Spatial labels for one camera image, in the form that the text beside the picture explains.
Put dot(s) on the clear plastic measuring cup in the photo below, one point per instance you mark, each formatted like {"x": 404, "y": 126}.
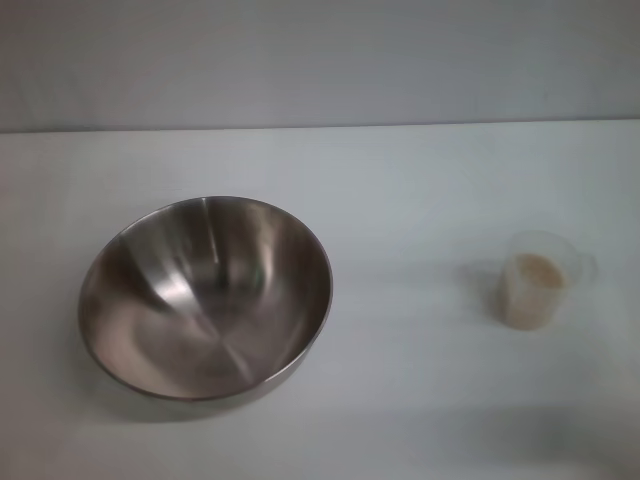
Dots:
{"x": 580, "y": 260}

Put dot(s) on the stainless steel mixing bowl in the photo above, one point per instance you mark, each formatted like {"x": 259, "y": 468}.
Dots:
{"x": 200, "y": 320}

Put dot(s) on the white rice grains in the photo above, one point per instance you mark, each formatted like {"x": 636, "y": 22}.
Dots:
{"x": 532, "y": 295}

